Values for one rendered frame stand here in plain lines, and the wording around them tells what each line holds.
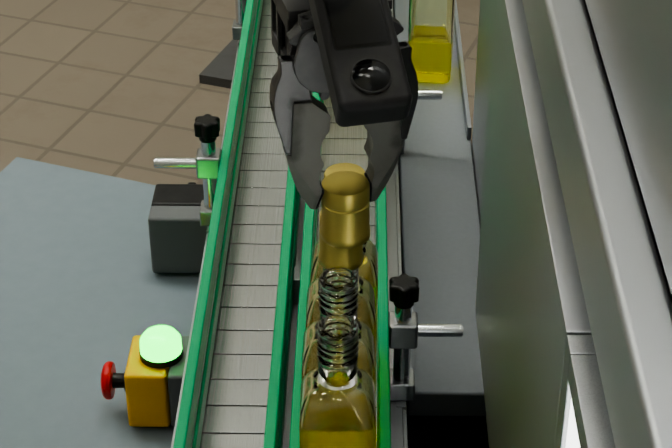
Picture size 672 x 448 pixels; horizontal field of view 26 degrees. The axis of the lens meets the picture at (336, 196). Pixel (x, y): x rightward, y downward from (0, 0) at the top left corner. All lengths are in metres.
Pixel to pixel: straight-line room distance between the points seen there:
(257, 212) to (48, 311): 0.28
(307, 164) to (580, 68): 0.23
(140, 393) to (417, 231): 0.35
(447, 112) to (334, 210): 0.84
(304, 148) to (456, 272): 0.59
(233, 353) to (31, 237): 0.50
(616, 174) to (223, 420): 0.70
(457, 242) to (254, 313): 0.25
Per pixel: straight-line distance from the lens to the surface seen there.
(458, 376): 1.41
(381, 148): 1.00
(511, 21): 1.06
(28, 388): 1.63
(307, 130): 0.98
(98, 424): 1.57
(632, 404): 0.62
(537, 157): 0.90
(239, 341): 1.45
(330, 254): 1.13
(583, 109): 0.80
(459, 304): 1.50
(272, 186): 1.69
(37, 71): 3.90
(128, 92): 3.76
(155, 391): 1.52
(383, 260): 1.42
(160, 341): 1.50
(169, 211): 1.73
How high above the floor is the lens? 1.78
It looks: 33 degrees down
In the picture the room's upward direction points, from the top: straight up
